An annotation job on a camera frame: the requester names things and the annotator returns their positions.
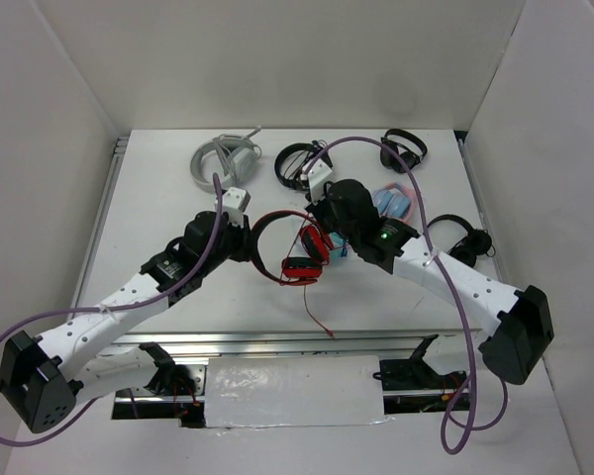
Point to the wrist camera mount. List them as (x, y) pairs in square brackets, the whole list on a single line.
[(315, 178), (234, 205)]

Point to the teal white headphones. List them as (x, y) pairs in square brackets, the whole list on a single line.
[(339, 248)]

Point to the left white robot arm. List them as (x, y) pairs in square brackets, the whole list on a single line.
[(45, 377)]

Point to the black wired headphones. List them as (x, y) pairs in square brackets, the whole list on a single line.
[(289, 163)]

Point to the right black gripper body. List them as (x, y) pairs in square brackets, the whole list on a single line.
[(325, 210)]

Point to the aluminium rail frame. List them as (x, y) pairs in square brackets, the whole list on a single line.
[(355, 305)]

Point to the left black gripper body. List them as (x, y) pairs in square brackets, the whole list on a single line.
[(235, 247)]

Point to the pink blue cat-ear headphones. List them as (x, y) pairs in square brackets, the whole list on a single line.
[(395, 201)]

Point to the black folded headphones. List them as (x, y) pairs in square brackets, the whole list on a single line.
[(402, 147)]

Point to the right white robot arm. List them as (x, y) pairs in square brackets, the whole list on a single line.
[(516, 323)]

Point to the white grey headphones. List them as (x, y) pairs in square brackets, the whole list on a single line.
[(238, 156)]

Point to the black thin-band headphones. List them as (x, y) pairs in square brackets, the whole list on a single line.
[(475, 243)]

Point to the red black headphones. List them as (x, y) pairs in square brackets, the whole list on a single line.
[(308, 254)]

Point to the white foil-edged panel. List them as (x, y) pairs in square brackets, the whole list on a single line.
[(300, 391)]

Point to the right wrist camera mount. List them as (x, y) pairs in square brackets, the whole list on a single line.
[(315, 178)]

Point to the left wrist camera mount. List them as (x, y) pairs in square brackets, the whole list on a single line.
[(234, 205)]

